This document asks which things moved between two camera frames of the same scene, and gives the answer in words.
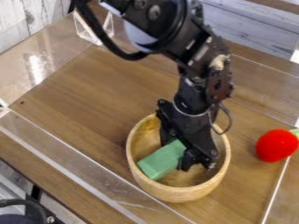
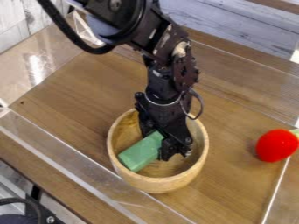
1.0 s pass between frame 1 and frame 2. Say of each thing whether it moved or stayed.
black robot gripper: moved
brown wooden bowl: moved
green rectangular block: moved
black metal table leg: stayed
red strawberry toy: stayed
